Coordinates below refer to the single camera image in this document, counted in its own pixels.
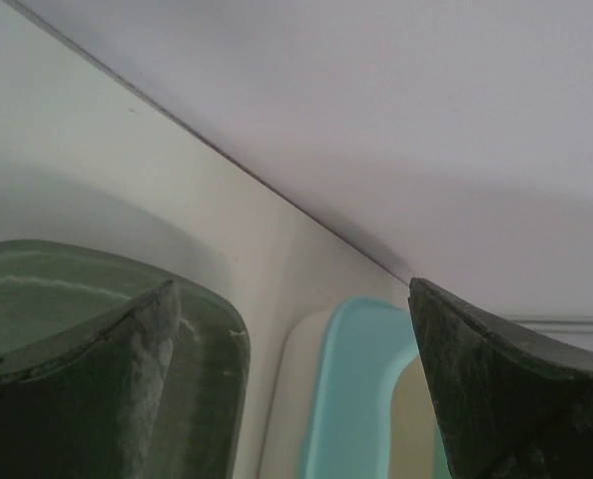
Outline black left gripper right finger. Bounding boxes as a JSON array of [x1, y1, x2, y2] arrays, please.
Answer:
[[408, 277, 593, 478]]

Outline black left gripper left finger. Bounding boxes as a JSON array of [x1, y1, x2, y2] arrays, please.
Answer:
[[0, 280, 181, 478]]

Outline grey plastic waste tray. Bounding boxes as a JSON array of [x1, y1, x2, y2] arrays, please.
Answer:
[[0, 239, 250, 478]]

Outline beige cat litter pellets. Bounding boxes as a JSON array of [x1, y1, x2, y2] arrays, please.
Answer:
[[388, 355, 435, 479]]

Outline teal cat litter box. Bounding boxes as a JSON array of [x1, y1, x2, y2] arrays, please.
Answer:
[[259, 297, 450, 479]]

